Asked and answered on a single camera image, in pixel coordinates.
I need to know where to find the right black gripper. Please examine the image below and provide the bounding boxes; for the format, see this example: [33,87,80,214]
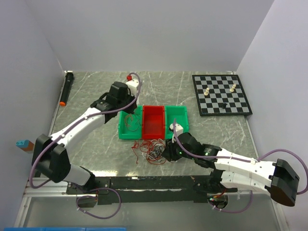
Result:
[161,137,196,162]

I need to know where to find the black grey chessboard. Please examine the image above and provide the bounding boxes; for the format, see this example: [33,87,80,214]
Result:
[192,75,253,116]

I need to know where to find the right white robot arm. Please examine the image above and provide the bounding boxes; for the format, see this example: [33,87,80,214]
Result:
[162,132,300,206]

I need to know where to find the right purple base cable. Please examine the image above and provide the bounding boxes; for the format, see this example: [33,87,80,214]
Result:
[208,194,256,215]

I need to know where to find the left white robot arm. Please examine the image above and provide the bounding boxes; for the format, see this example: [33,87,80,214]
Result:
[29,79,141,193]

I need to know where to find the black marker orange cap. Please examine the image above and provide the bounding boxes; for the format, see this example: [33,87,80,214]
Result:
[59,72,75,106]

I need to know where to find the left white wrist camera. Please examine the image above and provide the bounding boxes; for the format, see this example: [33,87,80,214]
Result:
[126,75,139,95]

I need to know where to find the aluminium rail frame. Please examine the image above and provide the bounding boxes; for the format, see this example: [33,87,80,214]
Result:
[13,182,74,228]

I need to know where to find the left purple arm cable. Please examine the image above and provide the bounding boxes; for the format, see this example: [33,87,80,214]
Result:
[28,72,142,189]

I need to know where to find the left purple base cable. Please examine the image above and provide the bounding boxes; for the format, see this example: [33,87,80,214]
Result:
[76,187,123,219]

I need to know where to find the white chess piece left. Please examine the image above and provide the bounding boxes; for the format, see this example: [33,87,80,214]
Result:
[204,88,209,96]

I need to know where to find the blue brown brick tower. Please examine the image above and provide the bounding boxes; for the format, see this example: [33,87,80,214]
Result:
[16,140,34,153]

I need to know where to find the white cables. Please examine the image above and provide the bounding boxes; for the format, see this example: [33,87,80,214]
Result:
[141,150,162,161]

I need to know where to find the red plastic bin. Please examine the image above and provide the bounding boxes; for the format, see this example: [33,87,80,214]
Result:
[141,105,166,140]

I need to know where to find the red cables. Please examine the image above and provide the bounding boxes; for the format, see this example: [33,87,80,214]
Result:
[124,113,168,166]

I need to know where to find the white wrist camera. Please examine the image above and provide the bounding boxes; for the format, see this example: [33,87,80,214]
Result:
[169,123,184,135]
[126,75,139,95]

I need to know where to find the green plastic bin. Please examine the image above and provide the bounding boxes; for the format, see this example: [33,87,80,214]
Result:
[165,105,189,140]
[118,105,142,140]

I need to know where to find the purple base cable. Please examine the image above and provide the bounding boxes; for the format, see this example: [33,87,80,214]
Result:
[76,187,123,219]
[208,194,256,215]

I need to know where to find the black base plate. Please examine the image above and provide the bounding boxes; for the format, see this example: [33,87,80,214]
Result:
[66,175,238,205]

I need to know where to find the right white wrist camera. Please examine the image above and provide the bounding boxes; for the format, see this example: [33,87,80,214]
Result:
[169,123,184,135]

